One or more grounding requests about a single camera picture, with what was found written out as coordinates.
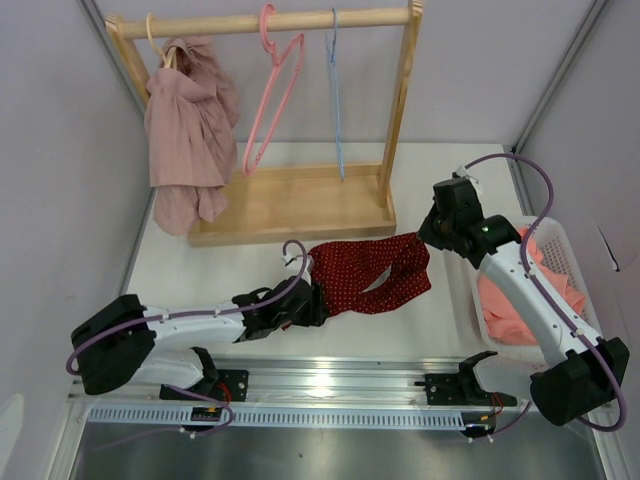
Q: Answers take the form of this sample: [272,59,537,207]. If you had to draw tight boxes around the red polka dot cloth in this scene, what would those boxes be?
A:
[310,232,431,317]

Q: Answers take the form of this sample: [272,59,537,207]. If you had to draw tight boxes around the pink pleated skirt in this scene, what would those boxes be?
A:
[145,36,239,236]

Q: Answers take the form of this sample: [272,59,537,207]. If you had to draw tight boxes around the pink plastic hanger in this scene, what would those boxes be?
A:
[241,2,306,176]

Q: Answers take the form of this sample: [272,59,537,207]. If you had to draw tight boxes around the cream plastic hanger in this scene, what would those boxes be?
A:
[144,12,180,71]

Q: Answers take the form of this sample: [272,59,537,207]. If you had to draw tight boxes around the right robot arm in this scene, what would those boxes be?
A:
[417,178,630,432]

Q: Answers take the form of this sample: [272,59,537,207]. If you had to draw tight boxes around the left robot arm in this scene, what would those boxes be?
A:
[67,276,329,400]

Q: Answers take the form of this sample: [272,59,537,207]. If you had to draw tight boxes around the salmon pink cloth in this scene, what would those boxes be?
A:
[477,237,587,346]

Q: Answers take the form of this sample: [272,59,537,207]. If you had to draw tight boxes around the white plastic basket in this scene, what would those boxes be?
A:
[461,218,601,361]

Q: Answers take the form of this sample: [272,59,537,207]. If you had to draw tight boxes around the wooden clothes rack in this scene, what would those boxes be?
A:
[105,1,423,247]

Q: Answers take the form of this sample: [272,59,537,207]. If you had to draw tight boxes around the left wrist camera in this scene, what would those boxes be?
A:
[283,254,314,283]

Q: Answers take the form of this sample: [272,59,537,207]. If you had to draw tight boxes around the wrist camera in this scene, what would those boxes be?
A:
[283,254,314,283]
[453,168,483,197]

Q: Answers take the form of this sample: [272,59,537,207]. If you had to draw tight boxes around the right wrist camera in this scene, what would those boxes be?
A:
[453,168,483,197]

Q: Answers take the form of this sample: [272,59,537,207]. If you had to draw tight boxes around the aluminium mounting rail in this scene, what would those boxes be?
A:
[67,353,551,412]

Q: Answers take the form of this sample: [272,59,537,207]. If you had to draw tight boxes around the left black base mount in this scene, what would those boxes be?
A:
[159,347,249,403]

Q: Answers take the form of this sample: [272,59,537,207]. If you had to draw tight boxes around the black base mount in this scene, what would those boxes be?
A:
[414,351,518,407]
[159,347,249,403]

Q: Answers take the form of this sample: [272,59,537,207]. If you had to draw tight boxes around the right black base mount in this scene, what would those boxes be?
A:
[414,351,518,407]

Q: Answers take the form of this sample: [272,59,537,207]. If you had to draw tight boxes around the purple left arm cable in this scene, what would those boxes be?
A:
[65,239,311,377]

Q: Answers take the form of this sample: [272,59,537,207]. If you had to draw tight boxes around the blue wire hanger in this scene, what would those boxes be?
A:
[325,8,346,181]

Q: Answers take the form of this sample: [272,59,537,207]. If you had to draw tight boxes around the white slotted cable duct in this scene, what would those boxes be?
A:
[88,405,472,431]

